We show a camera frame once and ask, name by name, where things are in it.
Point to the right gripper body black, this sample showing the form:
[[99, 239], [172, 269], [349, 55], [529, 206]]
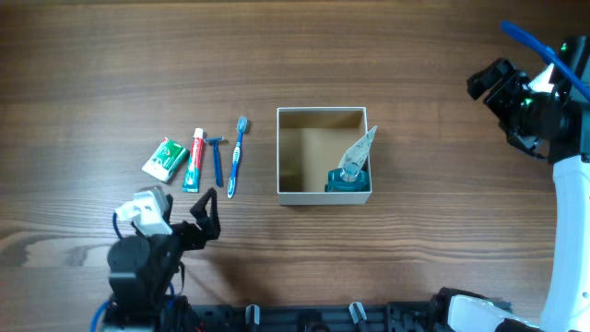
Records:
[[502, 92]]

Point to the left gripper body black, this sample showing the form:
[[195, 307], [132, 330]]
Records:
[[192, 231]]

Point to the red green Colgate toothpaste tube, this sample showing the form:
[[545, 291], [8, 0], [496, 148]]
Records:
[[192, 176]]

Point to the green white soap pack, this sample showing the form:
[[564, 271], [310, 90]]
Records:
[[165, 161]]

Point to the blue disposable razor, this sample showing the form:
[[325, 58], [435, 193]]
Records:
[[214, 142]]

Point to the white cardboard box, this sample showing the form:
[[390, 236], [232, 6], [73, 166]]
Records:
[[311, 142]]

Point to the blue Listerine mouthwash bottle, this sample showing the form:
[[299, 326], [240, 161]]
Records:
[[349, 178]]

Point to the white Pantene conditioner tube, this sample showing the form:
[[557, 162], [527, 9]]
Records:
[[359, 152]]

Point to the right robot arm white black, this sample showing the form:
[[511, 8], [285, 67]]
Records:
[[567, 305]]

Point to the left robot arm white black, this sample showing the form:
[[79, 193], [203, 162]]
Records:
[[143, 265]]

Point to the blue white toothbrush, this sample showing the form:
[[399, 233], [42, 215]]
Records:
[[236, 157]]

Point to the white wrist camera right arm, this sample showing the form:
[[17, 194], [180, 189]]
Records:
[[541, 83]]

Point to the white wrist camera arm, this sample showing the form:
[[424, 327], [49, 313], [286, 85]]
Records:
[[541, 83], [146, 211]]

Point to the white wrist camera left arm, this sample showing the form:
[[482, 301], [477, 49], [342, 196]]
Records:
[[146, 211]]

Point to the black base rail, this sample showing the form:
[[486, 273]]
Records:
[[394, 316]]

